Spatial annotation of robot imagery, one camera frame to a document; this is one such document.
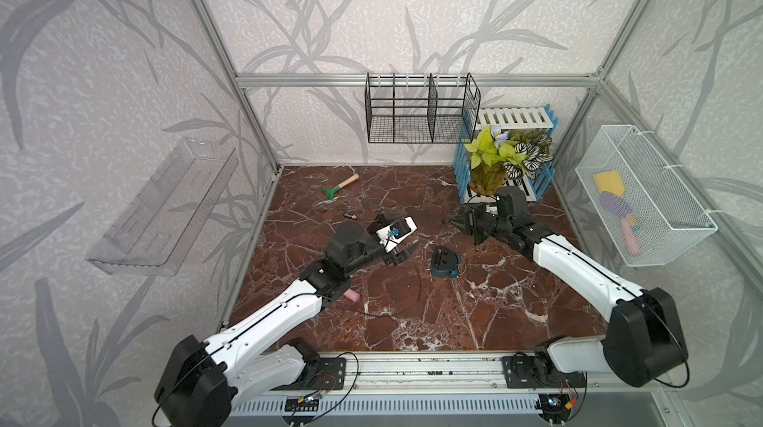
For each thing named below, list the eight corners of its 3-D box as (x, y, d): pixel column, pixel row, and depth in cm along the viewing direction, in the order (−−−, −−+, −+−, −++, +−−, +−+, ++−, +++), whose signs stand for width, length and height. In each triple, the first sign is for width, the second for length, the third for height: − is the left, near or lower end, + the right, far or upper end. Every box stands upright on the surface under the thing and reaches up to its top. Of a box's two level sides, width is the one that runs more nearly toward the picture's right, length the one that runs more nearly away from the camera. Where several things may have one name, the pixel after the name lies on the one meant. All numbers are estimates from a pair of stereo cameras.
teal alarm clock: (431, 277, 92) (432, 271, 88) (429, 254, 97) (430, 246, 93) (460, 277, 92) (463, 271, 88) (457, 254, 97) (459, 246, 93)
